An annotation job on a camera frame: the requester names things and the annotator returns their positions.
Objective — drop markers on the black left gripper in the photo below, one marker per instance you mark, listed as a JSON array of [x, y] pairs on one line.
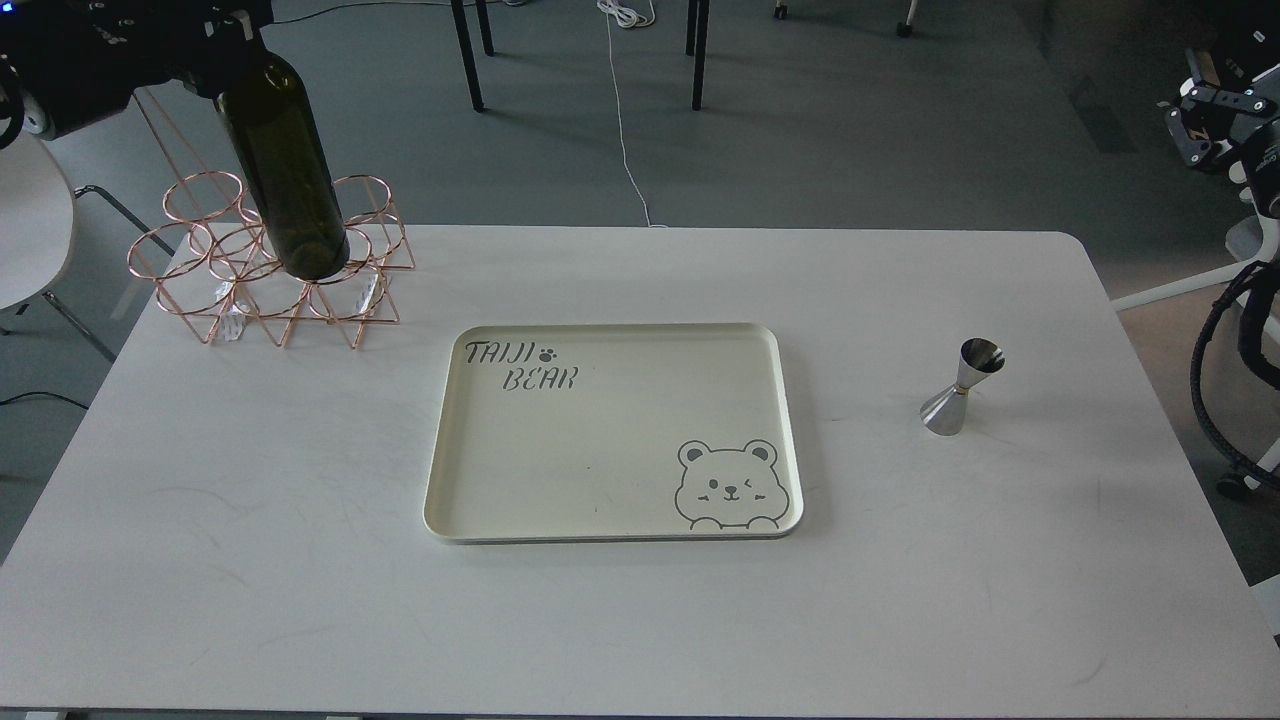
[[69, 64]]

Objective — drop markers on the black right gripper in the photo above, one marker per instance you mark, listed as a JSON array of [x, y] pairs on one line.
[[1210, 101]]

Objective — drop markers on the dark green wine bottle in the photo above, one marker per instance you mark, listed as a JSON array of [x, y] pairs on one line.
[[269, 120]]

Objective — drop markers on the steel double jigger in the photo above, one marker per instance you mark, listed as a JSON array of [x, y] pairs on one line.
[[944, 413]]

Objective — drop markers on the black case on floor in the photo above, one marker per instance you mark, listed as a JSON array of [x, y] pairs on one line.
[[1246, 49]]

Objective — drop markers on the white chair left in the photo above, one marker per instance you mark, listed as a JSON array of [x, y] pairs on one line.
[[38, 226]]

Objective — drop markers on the black table legs left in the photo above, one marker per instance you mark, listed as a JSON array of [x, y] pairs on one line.
[[467, 51]]

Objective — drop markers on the black table legs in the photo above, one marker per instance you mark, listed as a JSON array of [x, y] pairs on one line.
[[467, 51], [696, 38]]

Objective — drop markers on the black table legs right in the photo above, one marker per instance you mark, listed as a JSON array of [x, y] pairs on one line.
[[696, 38]]

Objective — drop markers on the cream bear serving tray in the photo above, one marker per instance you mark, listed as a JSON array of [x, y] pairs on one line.
[[632, 432]]

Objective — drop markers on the rose gold wire wine rack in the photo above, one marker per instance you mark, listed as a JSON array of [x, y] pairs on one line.
[[211, 264]]

